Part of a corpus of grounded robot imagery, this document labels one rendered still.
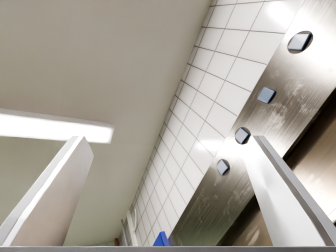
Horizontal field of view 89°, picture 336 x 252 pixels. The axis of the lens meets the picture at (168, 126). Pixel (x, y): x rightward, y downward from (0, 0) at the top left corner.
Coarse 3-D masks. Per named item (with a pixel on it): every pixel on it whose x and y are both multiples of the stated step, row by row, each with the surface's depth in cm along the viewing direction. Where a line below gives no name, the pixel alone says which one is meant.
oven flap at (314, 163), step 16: (320, 128) 46; (304, 144) 49; (320, 144) 45; (288, 160) 52; (304, 160) 47; (320, 160) 44; (304, 176) 46; (320, 176) 43; (320, 192) 42; (256, 208) 58; (240, 224) 62; (256, 224) 56; (224, 240) 68; (240, 240) 60; (256, 240) 54
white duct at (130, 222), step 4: (128, 212) 145; (128, 216) 143; (128, 220) 142; (128, 224) 141; (132, 224) 137; (132, 228) 134; (132, 232) 132; (132, 236) 131; (132, 240) 130; (136, 240) 127; (136, 244) 125
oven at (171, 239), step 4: (296, 12) 52; (292, 20) 53; (280, 40) 55; (276, 48) 56; (264, 68) 59; (260, 76) 60; (248, 96) 63; (244, 104) 64; (232, 124) 67; (228, 132) 69; (216, 152) 72; (212, 160) 74; (200, 180) 78; (196, 188) 80; (180, 216) 87; (172, 232) 91; (172, 236) 91; (168, 240) 93; (172, 240) 90; (172, 244) 90; (176, 244) 87
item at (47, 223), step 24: (72, 144) 9; (48, 168) 8; (72, 168) 9; (48, 192) 7; (72, 192) 9; (24, 216) 6; (48, 216) 7; (72, 216) 9; (0, 240) 6; (24, 240) 6; (48, 240) 7
